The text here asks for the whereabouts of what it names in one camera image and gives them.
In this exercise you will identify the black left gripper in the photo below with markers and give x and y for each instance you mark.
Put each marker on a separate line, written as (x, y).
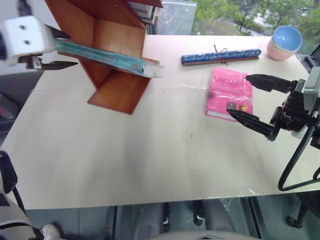
(31, 62)

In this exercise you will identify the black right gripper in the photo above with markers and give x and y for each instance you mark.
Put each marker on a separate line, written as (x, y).
(293, 112)

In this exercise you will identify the teal book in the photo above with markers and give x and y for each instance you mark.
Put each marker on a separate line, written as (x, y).
(105, 56)

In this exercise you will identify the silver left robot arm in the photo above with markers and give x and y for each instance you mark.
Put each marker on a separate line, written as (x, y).
(10, 220)

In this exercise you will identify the pink book in plastic wrap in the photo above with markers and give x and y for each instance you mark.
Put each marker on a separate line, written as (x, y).
(231, 95)

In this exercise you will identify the brown wooden bookshelf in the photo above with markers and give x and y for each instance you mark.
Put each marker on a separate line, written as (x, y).
(117, 40)

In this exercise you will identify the grey book with white pages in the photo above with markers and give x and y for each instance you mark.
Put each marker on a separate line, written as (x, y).
(147, 13)

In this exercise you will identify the pink bowl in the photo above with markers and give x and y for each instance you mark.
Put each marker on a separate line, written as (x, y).
(276, 53)

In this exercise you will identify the black device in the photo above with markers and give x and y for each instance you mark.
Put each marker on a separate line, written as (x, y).
(310, 63)

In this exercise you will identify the light blue bowl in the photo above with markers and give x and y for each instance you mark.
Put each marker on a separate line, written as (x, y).
(286, 38)

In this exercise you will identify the blue patterned rolled scroll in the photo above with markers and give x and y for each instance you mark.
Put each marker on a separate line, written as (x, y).
(200, 58)

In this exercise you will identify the black and red object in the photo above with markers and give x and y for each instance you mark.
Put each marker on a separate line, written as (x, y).
(6, 107)

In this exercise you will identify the black chair base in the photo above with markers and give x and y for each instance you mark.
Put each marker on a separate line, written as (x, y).
(300, 215)

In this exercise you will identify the grey rounded robot body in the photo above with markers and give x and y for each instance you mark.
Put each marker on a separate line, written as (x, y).
(202, 236)

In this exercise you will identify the white shoe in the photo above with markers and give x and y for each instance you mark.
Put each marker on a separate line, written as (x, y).
(51, 231)

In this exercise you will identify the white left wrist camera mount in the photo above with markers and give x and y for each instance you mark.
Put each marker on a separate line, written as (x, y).
(25, 37)

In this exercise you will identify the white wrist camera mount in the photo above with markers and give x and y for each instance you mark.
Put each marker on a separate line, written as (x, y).
(312, 85)
(25, 37)

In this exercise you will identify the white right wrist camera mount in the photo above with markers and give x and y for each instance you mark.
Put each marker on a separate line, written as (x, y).
(312, 85)

